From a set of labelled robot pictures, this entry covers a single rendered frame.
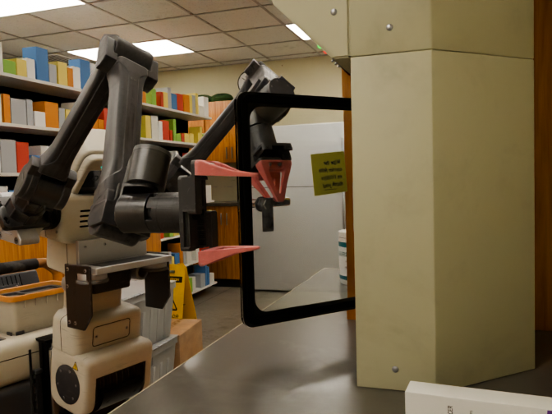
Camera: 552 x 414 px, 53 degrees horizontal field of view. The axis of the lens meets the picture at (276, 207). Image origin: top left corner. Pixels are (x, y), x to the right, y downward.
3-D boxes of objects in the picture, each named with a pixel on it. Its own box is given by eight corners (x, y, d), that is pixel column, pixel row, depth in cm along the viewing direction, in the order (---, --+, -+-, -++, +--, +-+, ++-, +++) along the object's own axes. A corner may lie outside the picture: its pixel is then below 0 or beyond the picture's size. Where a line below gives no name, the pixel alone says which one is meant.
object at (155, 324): (180, 333, 331) (178, 278, 329) (121, 367, 274) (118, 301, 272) (120, 329, 344) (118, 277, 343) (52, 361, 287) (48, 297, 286)
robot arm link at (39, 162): (150, 39, 117) (106, 14, 111) (161, 64, 107) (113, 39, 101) (57, 197, 132) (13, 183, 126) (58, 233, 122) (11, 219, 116)
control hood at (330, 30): (382, 89, 108) (381, 37, 108) (349, 57, 77) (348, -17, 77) (324, 94, 112) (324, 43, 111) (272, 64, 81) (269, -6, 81)
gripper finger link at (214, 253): (248, 212, 71) (181, 213, 74) (250, 268, 71) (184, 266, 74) (265, 209, 77) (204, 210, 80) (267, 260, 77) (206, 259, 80)
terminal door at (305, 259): (380, 304, 109) (377, 99, 107) (243, 329, 94) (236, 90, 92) (378, 303, 110) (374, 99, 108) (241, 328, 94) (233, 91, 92)
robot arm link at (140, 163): (136, 244, 88) (85, 228, 83) (150, 178, 93) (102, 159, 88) (176, 230, 80) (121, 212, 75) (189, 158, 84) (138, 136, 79)
